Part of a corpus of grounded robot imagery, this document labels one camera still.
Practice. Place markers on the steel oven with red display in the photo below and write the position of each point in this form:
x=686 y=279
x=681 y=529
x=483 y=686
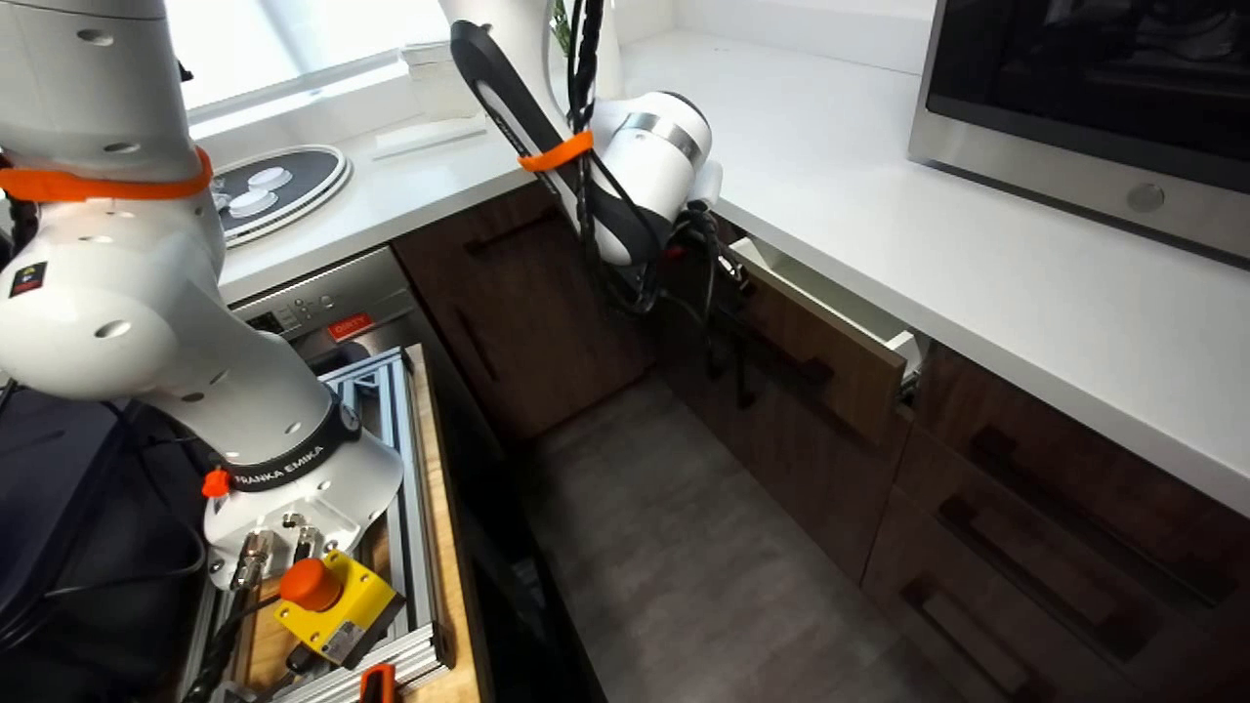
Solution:
x=326 y=306

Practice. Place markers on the large wooden corner cabinet door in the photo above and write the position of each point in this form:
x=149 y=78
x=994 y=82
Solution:
x=548 y=326

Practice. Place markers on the stainless steel microwave oven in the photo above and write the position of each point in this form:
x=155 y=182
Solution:
x=1078 y=104

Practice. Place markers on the wooden drawer white inside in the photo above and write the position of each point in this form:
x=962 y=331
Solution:
x=834 y=372

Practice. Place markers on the small red clamp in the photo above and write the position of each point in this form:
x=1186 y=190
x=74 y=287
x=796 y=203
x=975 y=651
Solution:
x=376 y=686

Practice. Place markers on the wooden cart board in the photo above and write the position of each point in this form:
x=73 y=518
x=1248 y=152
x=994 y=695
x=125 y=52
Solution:
x=444 y=550

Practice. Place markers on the round black stove burner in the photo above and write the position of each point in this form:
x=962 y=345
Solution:
x=278 y=190

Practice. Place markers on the white countertop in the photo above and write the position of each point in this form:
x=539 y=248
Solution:
x=912 y=219

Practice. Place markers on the dark fabric cover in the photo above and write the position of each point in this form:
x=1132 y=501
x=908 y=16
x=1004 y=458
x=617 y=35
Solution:
x=78 y=522

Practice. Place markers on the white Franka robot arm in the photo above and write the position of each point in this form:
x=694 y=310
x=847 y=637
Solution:
x=117 y=259

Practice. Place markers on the yellow emergency stop box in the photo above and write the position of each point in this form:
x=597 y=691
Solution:
x=346 y=611

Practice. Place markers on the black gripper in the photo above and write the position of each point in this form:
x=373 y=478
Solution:
x=686 y=268

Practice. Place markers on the wooden cabinet front below drawer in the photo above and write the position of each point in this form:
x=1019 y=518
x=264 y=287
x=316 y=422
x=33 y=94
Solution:
x=794 y=471

